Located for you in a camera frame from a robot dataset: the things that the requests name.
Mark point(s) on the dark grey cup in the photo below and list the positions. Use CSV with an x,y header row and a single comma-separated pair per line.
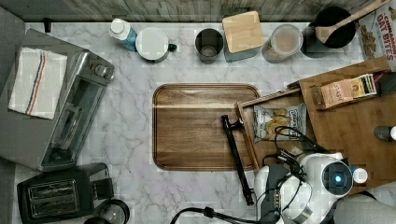
x,y
209,44

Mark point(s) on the wooden serving tray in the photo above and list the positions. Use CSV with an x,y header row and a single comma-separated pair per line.
x,y
187,129

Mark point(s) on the chips snack bag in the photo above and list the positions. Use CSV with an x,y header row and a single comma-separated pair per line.
x,y
284,124

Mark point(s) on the cinnamon oat bites cereal box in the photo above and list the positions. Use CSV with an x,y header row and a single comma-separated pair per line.
x,y
377,34

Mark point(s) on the wooden spoon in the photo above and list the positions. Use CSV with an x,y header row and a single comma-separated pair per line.
x,y
324,33

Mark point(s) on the white lidded mug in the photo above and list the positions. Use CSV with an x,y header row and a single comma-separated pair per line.
x,y
153,45

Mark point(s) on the black round glass lid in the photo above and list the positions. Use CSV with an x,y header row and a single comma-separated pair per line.
x,y
113,211

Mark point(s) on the wooden shelf organizer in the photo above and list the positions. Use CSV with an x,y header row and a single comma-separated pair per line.
x,y
349,129

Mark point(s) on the teal canister wooden lid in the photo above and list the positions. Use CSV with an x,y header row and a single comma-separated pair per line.
x,y
244,36

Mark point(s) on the wooden drawer with black handle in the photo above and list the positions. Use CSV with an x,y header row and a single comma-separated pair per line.
x,y
244,124

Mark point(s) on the silver toaster oven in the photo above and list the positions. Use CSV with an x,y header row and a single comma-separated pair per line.
x,y
54,144

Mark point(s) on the striped white dish towel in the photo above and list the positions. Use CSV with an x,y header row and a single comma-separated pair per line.
x,y
38,83

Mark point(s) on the black two-slot toaster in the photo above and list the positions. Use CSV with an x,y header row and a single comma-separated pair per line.
x,y
61,195

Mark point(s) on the dark bottle white cap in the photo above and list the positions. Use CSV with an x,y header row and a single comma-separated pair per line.
x,y
385,133

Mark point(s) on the blue bottle white cap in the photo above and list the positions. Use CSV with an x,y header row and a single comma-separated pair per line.
x,y
359,175

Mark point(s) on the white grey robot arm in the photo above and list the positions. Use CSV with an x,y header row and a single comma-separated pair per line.
x,y
307,196

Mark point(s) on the Stash tea box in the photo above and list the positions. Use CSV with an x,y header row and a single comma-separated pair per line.
x,y
347,90

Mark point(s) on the black utensil holder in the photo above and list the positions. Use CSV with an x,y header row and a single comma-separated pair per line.
x,y
328,16

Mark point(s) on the clear jar with lid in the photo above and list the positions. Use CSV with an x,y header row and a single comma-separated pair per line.
x,y
285,41

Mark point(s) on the blue bottle white lid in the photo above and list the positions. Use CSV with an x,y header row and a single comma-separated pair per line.
x,y
124,33

